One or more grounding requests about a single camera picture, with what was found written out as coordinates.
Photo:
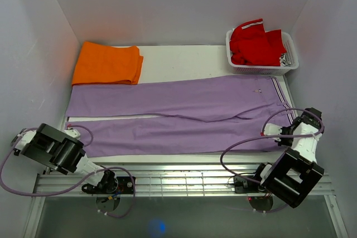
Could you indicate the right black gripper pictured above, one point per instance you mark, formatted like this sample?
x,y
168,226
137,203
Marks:
x,y
283,142

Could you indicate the aluminium rail frame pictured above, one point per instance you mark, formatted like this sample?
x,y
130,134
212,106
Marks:
x,y
183,175

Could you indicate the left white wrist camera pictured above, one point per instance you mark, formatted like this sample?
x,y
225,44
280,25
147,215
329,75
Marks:
x,y
72,132

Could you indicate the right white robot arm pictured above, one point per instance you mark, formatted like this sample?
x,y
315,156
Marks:
x,y
296,172

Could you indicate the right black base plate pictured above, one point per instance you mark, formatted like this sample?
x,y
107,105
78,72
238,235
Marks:
x,y
257,186

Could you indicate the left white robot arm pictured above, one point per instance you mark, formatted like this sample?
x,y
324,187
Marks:
x,y
62,151

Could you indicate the purple trousers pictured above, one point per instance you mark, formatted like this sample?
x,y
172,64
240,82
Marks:
x,y
179,117

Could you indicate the red trousers in basket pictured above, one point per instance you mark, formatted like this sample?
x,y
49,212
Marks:
x,y
250,44

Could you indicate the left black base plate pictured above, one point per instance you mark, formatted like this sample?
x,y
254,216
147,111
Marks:
x,y
128,186

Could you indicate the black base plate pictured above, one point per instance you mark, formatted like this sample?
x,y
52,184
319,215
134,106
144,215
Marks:
x,y
257,186
128,186

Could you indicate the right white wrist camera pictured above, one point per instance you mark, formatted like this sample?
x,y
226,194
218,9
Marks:
x,y
271,129

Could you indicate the folded orange trousers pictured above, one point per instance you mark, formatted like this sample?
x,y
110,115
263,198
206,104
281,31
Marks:
x,y
99,64

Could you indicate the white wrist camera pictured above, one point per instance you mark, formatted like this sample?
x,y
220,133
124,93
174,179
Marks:
x,y
271,129
72,132

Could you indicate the white plastic basket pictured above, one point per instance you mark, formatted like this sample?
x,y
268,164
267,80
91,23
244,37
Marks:
x,y
291,57

